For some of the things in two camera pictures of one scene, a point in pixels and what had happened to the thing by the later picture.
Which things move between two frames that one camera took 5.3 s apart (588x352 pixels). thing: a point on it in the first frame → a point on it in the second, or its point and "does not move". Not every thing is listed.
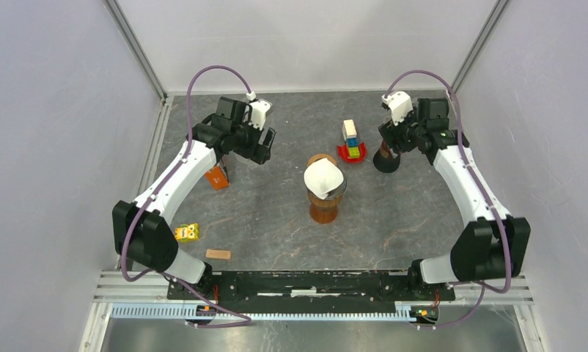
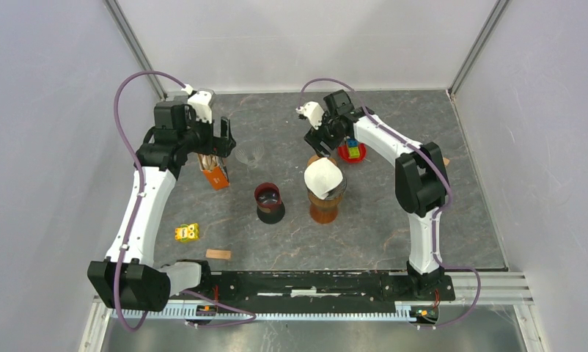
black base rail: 307,292 does not move
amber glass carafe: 325,211 does not move
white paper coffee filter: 322,177 does not move
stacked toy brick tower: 350,134 does not move
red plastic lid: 342,150 does not move
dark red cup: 384,160 → 270,209
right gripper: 390,132 → 314,137
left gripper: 257,152 → 221,146
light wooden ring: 319,156 does not move
